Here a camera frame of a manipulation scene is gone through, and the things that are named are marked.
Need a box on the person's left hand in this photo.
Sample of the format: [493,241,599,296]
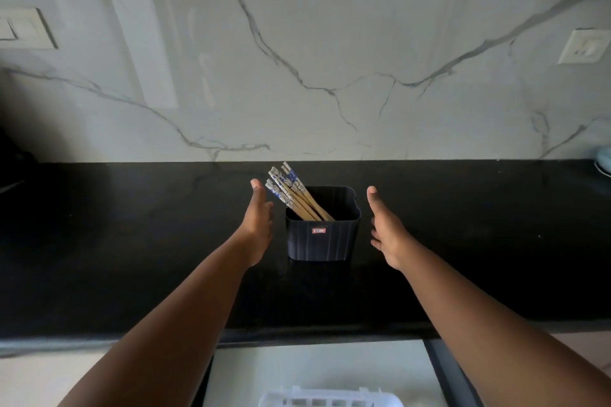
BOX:
[237,178,276,269]

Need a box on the person's right hand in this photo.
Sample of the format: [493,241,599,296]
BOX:
[366,186,421,273]

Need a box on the bundle of patterned chopsticks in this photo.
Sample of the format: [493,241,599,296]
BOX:
[265,161,336,222]

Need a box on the dark grey plastic container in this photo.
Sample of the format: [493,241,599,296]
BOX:
[284,185,363,263]

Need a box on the beige drawer with black handle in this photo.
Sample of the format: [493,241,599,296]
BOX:
[190,337,484,407]

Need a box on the white plastic drawer tray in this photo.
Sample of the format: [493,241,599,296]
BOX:
[258,386,405,407]

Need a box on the person's right forearm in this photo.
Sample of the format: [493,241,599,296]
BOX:
[396,243,611,407]

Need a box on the person's left forearm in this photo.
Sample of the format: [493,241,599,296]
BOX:
[57,235,254,407]

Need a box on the beige cabinet door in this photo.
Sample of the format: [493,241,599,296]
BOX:
[0,349,113,407]
[549,331,611,376]

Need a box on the light blue bowl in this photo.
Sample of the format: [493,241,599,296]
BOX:
[593,144,611,179]

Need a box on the white wall socket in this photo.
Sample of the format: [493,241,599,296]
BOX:
[557,28,611,66]

